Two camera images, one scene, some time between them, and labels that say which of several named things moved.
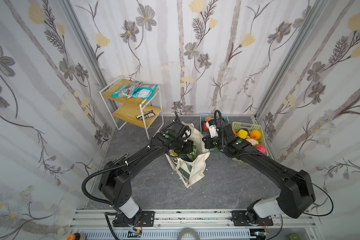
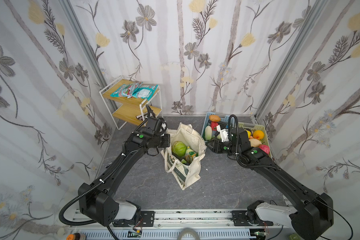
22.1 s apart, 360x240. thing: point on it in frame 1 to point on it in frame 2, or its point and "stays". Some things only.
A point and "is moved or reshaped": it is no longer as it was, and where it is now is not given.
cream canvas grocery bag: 188,171 is moved or reshaped
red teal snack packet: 126,90 stays
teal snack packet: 145,92 stays
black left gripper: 184,145 to 165,141
